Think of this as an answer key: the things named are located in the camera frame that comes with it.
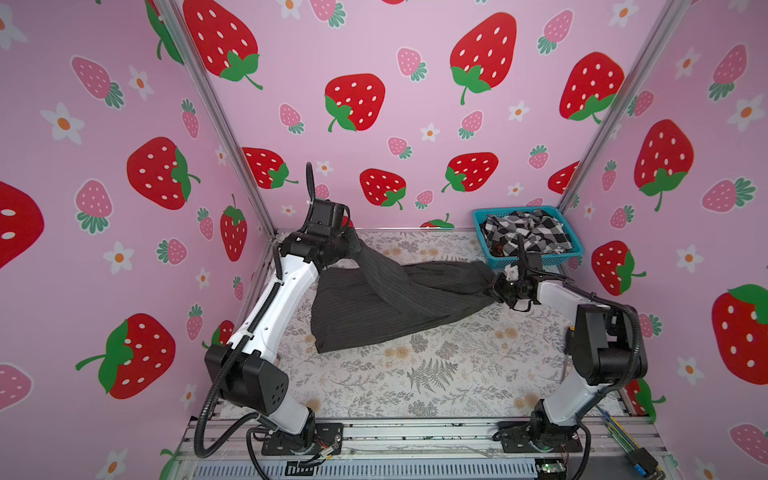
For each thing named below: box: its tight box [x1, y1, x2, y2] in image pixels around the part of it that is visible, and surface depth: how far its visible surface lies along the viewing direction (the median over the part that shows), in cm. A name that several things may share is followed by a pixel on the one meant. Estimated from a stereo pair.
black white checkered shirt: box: [479, 209, 573, 257], surface depth 109 cm
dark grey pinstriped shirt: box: [310, 228, 498, 353], surface depth 95 cm
